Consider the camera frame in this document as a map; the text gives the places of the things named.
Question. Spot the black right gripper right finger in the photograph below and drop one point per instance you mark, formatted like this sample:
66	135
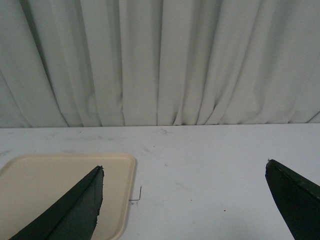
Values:
297	199

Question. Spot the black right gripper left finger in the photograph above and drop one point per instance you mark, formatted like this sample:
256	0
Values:
74	216

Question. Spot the white fabric curtain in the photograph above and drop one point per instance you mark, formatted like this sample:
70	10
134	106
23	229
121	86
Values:
107	63

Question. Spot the beige plastic tray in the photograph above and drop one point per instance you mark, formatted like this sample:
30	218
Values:
31	183

